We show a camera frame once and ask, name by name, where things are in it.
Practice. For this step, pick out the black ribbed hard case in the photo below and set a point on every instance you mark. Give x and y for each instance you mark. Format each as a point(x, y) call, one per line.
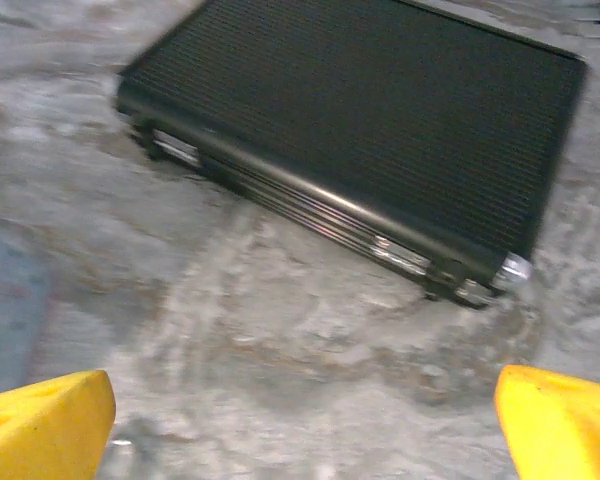
point(370, 125)

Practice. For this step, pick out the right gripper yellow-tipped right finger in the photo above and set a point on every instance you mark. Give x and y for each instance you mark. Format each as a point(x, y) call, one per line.
point(565, 430)

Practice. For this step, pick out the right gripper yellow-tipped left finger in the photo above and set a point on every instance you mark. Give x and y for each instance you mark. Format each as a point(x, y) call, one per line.
point(40, 430)

